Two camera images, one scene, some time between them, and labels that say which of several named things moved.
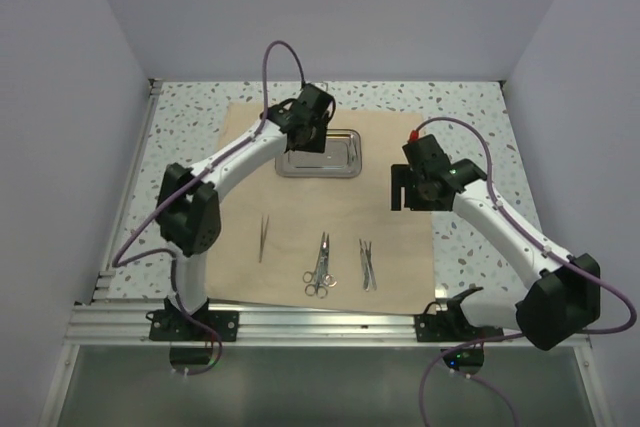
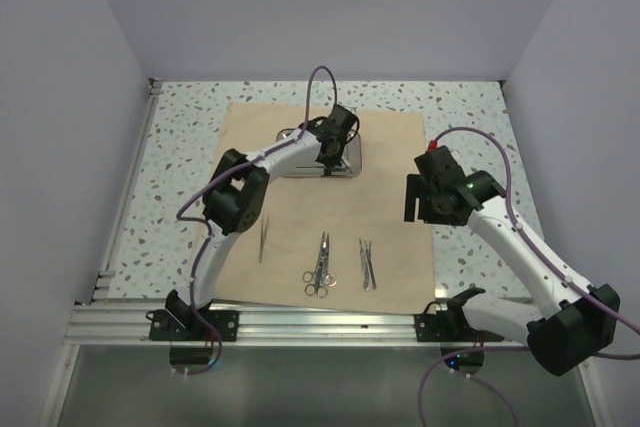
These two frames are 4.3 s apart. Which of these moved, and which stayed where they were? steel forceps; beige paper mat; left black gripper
Moved: left black gripper
Stayed: steel forceps; beige paper mat
